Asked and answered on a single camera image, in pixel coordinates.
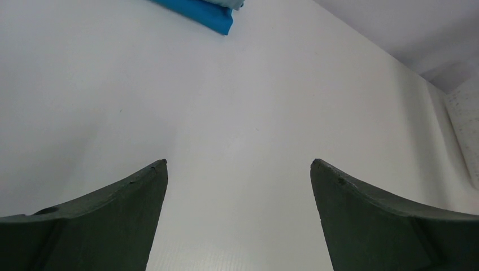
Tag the folded blue t-shirt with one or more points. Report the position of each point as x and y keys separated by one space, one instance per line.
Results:
x=215 y=17

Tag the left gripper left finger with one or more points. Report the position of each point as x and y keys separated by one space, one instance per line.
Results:
x=112 y=228

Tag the white plastic laundry basket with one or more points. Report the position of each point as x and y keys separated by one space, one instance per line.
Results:
x=462 y=108

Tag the folded grey t-shirt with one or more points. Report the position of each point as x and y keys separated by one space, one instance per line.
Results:
x=232 y=4

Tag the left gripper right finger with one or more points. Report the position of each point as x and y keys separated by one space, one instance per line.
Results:
x=368 y=228

